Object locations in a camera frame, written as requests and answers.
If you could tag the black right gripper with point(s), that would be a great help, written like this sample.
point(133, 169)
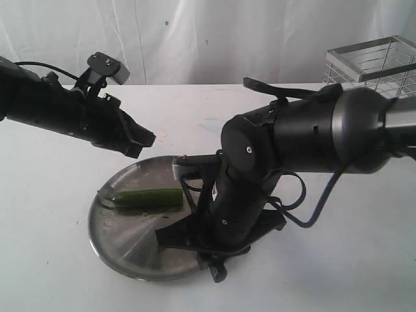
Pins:
point(220, 242)

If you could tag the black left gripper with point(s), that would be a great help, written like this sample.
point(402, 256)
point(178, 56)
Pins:
point(102, 123)

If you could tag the green chili pepper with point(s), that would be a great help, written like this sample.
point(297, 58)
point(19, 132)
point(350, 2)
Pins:
point(148, 198)

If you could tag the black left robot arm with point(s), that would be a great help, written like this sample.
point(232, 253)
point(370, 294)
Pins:
point(40, 101)

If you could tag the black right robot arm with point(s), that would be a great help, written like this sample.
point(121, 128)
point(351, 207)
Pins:
point(331, 130)

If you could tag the round steel plate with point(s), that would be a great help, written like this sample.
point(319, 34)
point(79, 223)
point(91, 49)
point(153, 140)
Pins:
point(124, 238)

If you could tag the white backdrop curtain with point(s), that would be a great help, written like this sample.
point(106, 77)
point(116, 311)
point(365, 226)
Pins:
point(199, 42)

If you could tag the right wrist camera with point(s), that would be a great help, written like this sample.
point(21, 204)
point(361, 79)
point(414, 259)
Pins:
point(198, 166)

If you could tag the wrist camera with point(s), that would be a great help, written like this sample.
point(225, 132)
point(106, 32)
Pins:
point(198, 166)
point(102, 65)

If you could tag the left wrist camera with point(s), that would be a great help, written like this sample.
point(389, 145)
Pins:
point(102, 65)

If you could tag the wire metal utensil holder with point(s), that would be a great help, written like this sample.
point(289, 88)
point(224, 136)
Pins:
point(385, 65)

